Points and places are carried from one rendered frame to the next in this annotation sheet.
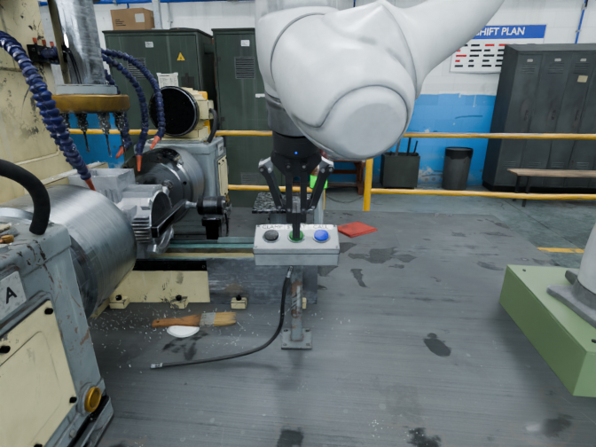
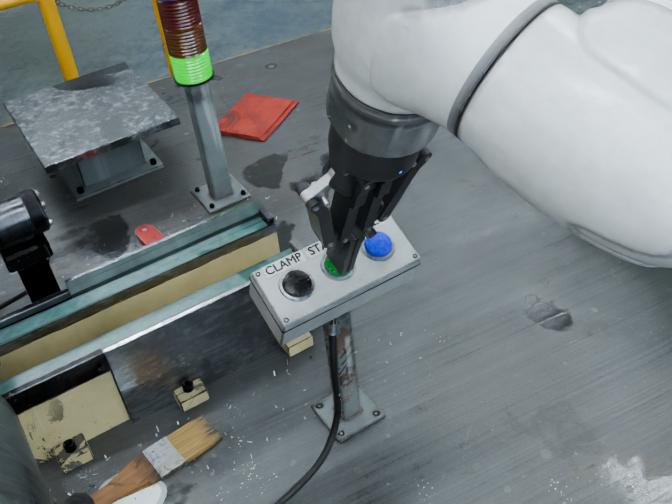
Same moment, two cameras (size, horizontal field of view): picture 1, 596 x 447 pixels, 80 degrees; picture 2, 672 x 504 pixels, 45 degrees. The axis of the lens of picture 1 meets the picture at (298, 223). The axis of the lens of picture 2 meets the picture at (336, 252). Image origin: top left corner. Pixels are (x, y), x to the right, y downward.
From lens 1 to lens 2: 43 cm
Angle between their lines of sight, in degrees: 31
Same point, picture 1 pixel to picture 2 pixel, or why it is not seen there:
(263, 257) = (299, 328)
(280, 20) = (470, 32)
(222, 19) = not seen: outside the picture
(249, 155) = not seen: outside the picture
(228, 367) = not seen: outside the picture
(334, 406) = (489, 491)
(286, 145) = (385, 168)
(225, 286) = (155, 378)
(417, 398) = (578, 416)
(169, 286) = (38, 434)
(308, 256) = (371, 291)
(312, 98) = (659, 228)
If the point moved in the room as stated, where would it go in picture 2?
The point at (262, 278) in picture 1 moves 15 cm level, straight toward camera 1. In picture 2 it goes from (221, 333) to (289, 401)
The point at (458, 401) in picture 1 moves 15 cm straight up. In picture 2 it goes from (625, 391) to (644, 306)
